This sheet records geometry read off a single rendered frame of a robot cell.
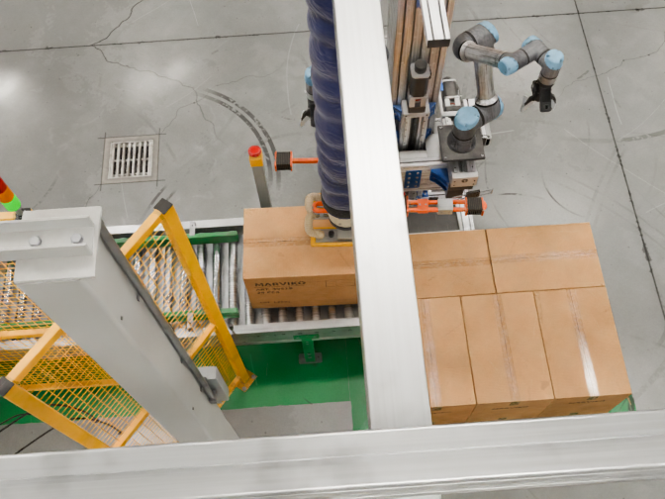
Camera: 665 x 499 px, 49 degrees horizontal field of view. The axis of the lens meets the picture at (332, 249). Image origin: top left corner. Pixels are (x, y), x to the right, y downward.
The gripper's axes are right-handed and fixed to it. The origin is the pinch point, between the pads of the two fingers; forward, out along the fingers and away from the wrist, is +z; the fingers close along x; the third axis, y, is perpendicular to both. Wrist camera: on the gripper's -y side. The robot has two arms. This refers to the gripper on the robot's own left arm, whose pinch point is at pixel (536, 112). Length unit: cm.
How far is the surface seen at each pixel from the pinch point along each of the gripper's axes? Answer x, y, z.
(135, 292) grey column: 146, -125, -113
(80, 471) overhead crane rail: 136, -177, -169
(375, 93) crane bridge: 88, -103, -153
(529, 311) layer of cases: -7, -59, 98
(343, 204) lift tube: 91, -38, 6
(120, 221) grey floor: 235, 44, 152
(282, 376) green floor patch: 131, -70, 152
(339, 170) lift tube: 92, -38, -22
